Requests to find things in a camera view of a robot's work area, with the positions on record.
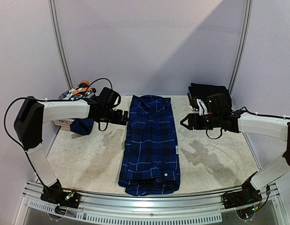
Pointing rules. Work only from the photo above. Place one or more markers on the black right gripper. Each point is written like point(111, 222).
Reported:
point(194, 121)

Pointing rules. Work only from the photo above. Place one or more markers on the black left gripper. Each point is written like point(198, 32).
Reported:
point(118, 120)

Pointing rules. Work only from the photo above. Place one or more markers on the black t-shirt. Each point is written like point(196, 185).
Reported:
point(202, 91)

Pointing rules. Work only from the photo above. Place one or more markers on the blue plaid garment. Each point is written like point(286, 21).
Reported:
point(150, 163)

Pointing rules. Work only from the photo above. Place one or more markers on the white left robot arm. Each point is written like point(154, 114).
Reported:
point(28, 124)

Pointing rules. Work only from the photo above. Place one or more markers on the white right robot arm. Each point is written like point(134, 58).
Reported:
point(216, 112)

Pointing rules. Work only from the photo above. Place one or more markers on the camouflage orange garment pile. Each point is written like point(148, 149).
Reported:
point(82, 90)

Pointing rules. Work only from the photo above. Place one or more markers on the solid navy blue garment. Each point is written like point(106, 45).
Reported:
point(82, 126)

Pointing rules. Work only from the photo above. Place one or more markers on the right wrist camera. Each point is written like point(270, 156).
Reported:
point(202, 107)

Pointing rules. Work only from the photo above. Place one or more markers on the aluminium front rail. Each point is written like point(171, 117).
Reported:
point(203, 208)

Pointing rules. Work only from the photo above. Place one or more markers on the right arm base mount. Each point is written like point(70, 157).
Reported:
point(243, 197)

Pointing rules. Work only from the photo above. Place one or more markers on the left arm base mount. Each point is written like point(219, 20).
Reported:
point(60, 197)

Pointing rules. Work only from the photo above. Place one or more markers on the right aluminium frame post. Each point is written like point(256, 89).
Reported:
point(241, 45)

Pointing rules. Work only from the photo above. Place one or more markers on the aluminium frame post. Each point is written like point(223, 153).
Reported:
point(241, 45)
point(59, 43)

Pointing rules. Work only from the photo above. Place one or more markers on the left aluminium frame post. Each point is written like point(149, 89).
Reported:
point(59, 43)

